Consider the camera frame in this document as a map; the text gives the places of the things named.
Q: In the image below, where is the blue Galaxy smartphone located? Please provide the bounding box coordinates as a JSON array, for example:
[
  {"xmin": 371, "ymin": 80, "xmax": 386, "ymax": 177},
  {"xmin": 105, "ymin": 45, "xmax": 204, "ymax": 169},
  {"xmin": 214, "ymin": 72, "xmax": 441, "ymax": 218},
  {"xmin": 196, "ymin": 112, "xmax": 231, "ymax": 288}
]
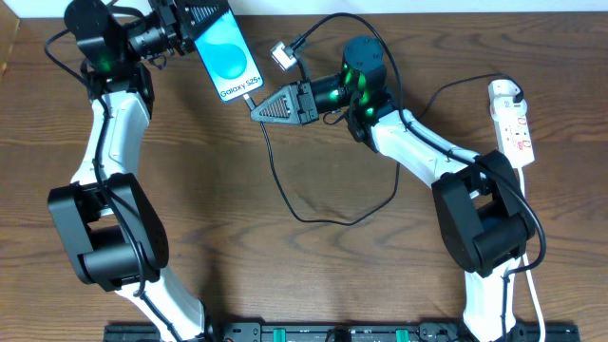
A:
[{"xmin": 195, "ymin": 9, "xmax": 264, "ymax": 103}]

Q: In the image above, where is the black charger cable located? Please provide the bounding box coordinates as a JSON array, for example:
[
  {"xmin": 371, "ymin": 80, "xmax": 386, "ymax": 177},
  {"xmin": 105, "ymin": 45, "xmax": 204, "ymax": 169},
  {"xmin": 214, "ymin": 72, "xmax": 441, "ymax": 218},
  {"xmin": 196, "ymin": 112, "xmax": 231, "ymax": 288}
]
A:
[{"xmin": 242, "ymin": 73, "xmax": 524, "ymax": 227}]

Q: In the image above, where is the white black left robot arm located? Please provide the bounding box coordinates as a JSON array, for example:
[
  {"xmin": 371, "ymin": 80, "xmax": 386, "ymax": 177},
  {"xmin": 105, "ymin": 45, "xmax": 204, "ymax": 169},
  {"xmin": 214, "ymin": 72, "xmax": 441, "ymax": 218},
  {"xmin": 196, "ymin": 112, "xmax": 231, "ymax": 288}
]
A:
[{"xmin": 47, "ymin": 0, "xmax": 229, "ymax": 341}]

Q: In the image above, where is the white USB charger plug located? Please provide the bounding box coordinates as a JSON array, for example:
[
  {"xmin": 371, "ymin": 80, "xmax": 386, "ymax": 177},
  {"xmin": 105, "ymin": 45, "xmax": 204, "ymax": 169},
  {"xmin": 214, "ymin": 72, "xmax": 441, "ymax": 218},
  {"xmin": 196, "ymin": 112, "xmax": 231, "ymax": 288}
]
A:
[{"xmin": 489, "ymin": 92, "xmax": 527, "ymax": 122}]

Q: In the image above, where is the white power strip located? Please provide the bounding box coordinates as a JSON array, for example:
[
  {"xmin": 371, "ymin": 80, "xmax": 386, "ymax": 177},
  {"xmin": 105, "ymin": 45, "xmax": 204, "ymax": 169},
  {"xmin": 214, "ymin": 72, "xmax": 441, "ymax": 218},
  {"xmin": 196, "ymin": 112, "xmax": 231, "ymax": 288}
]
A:
[{"xmin": 488, "ymin": 79, "xmax": 535, "ymax": 168}]

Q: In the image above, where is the white power strip cord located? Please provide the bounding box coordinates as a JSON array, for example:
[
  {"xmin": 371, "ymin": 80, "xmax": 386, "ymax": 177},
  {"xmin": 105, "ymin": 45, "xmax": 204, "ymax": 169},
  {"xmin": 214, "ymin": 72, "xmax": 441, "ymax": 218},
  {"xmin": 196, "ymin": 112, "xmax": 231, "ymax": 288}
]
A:
[{"xmin": 516, "ymin": 165, "xmax": 547, "ymax": 342}]

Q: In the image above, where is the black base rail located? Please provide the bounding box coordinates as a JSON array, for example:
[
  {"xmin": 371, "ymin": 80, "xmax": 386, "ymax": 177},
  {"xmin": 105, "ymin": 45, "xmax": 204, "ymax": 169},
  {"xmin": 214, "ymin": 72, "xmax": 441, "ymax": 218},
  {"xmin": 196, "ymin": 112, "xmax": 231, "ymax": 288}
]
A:
[{"xmin": 102, "ymin": 322, "xmax": 582, "ymax": 342}]

